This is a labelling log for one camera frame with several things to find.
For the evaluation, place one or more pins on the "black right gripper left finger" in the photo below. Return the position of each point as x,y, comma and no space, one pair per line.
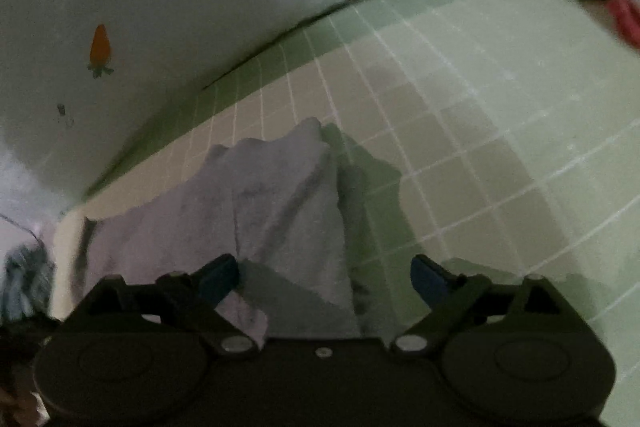
186,302

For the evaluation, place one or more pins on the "red object at mat edge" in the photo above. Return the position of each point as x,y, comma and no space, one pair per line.
626,17

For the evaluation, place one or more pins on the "dark striped cloth pile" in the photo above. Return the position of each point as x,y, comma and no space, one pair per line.
26,283

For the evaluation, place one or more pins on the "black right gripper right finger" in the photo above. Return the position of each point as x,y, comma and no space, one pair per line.
456,304

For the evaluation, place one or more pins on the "light purple grey garment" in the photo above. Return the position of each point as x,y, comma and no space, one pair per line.
273,205

